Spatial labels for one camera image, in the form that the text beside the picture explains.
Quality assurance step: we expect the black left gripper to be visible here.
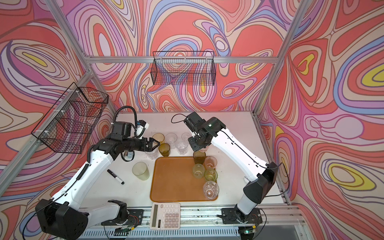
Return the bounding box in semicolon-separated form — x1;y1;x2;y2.
122;136;161;152

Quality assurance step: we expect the pink clear cup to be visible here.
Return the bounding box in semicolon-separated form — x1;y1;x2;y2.
200;146;210;152

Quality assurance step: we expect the small clear glass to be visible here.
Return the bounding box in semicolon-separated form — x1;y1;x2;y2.
181;133;192;141

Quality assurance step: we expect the brown textured cup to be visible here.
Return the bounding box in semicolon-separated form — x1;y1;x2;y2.
193;151;207;165

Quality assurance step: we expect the pink textured cup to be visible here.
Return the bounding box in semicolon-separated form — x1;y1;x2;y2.
204;156;218;169

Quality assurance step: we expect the pale green textured cup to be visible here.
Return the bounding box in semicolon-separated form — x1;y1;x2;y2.
193;164;206;179

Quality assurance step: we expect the green ribbed glass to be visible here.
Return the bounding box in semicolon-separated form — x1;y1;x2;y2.
205;168;218;182

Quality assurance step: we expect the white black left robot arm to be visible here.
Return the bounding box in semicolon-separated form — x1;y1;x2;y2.
35;106;160;240

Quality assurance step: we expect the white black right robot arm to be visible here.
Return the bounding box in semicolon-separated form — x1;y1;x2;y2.
184;112;279;223

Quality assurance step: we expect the orange plastic tray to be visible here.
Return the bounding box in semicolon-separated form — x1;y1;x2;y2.
150;157;219;202

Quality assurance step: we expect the yellow amber glass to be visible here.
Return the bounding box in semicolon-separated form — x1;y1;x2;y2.
153;133;165;144

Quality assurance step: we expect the clear wide glass left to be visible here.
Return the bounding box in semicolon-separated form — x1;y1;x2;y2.
146;149;159;160

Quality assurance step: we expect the olive textured cup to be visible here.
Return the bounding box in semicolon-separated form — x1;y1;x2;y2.
159;143;171;157

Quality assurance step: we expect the clear glass back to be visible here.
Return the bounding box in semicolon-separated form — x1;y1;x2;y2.
165;133;178;149

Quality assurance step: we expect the pale yellow frosted cup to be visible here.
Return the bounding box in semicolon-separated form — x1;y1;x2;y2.
132;162;150;181

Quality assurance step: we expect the black marker pen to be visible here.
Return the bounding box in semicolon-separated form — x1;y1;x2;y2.
107;169;125;185

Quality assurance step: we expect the white desk calculator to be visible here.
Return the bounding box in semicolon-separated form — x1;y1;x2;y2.
149;203;181;231

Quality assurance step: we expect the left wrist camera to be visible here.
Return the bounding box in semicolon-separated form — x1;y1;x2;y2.
136;120;149;137

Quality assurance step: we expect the black wire basket back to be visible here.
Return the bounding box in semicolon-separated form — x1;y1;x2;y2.
151;51;216;86

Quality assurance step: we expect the black wire basket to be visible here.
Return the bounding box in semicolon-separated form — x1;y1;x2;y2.
31;83;109;154
151;51;216;86

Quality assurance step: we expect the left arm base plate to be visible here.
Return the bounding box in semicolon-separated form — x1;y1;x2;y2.
101;209;144;227

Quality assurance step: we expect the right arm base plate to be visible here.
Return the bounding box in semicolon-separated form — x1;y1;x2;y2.
217;207;263;226

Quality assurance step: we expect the black wire basket left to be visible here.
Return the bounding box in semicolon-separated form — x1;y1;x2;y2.
31;83;109;154

